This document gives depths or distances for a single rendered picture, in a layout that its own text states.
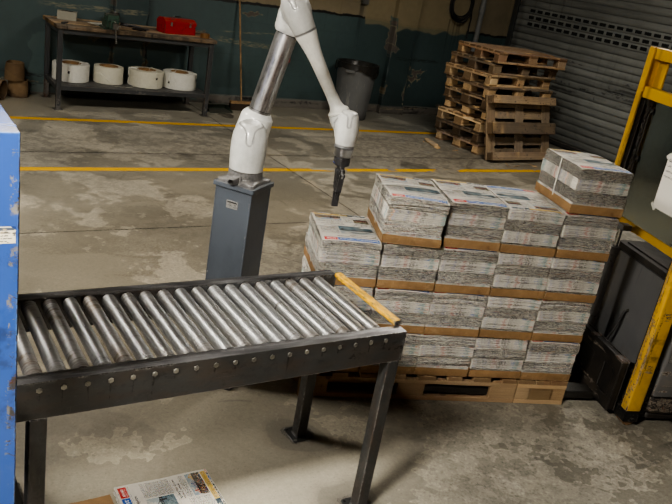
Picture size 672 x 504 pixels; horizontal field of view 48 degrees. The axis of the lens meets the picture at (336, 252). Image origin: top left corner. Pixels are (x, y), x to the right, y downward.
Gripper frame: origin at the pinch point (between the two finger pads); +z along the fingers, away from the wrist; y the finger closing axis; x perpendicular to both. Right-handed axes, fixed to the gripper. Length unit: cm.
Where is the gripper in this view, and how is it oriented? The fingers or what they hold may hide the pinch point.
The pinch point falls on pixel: (335, 198)
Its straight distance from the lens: 353.4
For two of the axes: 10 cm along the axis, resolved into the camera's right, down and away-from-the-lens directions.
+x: -9.7, -0.8, -2.4
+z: -1.6, 9.2, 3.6
